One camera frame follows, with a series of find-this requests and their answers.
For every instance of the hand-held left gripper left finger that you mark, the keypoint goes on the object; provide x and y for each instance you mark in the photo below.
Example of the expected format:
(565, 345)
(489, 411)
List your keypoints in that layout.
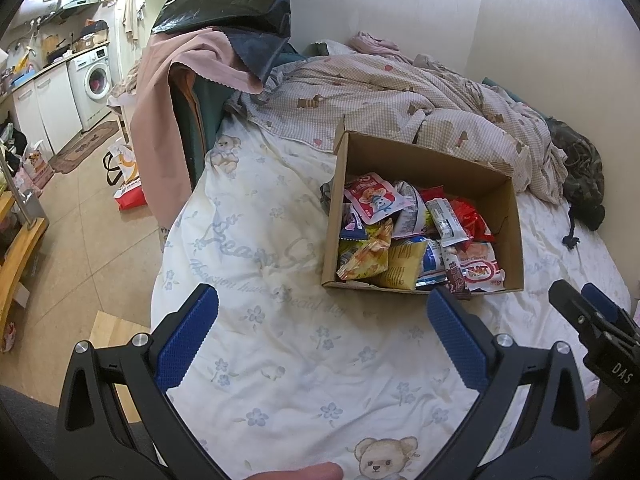
(187, 342)

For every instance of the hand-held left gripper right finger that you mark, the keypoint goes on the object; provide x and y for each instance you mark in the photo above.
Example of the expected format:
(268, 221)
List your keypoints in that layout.
(457, 342)

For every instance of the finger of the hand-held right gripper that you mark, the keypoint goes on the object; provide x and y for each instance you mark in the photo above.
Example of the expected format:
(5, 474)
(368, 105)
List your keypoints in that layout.
(570, 305)
(600, 297)

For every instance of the brown snack bar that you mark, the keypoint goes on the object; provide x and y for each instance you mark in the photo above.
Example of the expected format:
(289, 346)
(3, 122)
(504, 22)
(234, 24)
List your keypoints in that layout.
(456, 277)

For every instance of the white red-label snack packet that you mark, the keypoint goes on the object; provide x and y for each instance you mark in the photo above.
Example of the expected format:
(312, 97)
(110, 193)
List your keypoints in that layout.
(480, 270)

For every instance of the white blue snack packet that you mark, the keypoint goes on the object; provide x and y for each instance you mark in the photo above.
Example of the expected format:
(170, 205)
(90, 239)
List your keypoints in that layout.
(432, 262)

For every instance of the beige snack packet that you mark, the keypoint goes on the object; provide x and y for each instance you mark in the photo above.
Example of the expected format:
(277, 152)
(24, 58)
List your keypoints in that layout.
(400, 267)

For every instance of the red snack packet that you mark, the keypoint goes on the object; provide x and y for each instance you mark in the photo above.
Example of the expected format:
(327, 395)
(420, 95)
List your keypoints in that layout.
(472, 222)

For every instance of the white silver snack bar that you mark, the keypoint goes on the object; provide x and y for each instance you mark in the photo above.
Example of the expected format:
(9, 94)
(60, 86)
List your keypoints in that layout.
(445, 220)

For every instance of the yellow green chips packet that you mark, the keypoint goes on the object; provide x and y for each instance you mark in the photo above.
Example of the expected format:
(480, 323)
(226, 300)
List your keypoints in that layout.
(365, 260)

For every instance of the brown cardboard box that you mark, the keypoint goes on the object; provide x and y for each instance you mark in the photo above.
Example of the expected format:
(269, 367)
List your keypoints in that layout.
(495, 200)

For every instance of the white red-edged snack packet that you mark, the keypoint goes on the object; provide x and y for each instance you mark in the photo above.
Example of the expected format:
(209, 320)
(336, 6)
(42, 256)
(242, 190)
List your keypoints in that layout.
(410, 215)

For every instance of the blue yellow snack packet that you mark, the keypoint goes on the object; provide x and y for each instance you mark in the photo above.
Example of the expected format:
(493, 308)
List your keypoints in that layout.
(352, 230)

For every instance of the pink cartoon snack pouch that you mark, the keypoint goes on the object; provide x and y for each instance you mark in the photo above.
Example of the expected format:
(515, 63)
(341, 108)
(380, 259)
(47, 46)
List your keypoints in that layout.
(375, 200)

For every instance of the person's left hand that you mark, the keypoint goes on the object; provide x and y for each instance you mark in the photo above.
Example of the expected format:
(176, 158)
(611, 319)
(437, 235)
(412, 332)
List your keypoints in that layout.
(300, 472)

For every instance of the light wooden stool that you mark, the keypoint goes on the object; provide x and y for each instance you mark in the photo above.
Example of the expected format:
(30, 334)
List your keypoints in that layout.
(115, 330)

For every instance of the camouflage cloth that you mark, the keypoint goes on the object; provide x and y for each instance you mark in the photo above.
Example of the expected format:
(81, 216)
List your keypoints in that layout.
(580, 170)

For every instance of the red paper bag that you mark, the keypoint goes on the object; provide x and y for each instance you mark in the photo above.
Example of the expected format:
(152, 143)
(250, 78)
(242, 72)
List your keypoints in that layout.
(131, 197)

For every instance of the wooden chair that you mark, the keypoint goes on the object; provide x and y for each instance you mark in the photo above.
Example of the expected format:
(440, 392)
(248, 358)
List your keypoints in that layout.
(20, 260)

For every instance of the white orange shopping bag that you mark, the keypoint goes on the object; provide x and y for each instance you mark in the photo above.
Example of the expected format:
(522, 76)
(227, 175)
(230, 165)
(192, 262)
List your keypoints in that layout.
(122, 165)

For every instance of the small dark cloth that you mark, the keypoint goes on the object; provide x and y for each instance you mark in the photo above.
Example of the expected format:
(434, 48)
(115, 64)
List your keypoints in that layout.
(326, 195)

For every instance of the grey metal stand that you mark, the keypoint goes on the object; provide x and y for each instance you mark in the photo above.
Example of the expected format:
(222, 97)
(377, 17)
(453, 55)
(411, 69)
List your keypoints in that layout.
(27, 205)

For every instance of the dark green upholstered panel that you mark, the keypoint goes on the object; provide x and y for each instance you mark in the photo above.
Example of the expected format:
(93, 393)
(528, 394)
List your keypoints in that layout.
(200, 125)

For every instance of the brown floor mat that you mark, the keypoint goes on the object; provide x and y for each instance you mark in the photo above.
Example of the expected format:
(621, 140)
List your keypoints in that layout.
(82, 147)

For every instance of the pink cloth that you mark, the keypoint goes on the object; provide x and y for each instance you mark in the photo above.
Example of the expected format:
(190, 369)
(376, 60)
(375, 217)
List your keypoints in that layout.
(155, 120)

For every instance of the pink printed bag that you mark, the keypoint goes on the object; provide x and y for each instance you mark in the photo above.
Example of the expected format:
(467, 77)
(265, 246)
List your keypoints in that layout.
(37, 170)

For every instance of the checked bear-print duvet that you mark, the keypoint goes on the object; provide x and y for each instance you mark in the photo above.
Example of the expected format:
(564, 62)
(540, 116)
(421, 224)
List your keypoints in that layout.
(390, 90)

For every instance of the white washing machine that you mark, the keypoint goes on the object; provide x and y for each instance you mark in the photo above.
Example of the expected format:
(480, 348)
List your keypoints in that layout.
(92, 85)

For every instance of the white kitchen cabinet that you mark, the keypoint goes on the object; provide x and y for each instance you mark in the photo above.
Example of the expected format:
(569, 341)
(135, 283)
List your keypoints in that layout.
(47, 105)

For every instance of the pink crumpled garment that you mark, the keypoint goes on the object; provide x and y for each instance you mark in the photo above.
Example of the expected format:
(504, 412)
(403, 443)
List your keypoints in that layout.
(375, 42)

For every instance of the hanging towel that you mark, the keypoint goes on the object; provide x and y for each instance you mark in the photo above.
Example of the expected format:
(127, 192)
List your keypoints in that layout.
(134, 12)

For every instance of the black plastic bag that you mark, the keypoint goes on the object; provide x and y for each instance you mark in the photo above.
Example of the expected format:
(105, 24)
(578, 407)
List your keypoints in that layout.
(225, 0)

